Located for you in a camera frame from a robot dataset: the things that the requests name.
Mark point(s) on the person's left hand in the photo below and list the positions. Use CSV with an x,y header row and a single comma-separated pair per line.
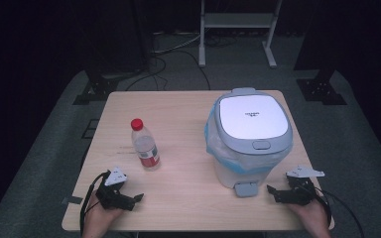
x,y
97,219

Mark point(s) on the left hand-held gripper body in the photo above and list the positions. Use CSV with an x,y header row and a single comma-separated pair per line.
x,y
110,195

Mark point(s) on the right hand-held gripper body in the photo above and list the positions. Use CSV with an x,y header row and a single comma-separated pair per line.
x,y
299,191

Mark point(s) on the white grey pedal trash can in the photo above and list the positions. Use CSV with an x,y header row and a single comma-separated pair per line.
x,y
254,125

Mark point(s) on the person's right hand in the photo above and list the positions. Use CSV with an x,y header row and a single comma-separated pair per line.
x,y
311,218

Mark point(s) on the clear water bottle red cap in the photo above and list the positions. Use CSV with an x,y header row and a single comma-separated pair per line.
x,y
145,147

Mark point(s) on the dark floor plate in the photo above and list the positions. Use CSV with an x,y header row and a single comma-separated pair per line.
x,y
90,129

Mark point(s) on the black stand base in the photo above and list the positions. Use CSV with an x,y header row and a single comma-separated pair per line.
x,y
96,89
320,89

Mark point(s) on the grey tape piece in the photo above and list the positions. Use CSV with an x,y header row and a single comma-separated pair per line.
x,y
72,200

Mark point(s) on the white metal stand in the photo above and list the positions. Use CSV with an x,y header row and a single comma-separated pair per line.
x,y
202,43

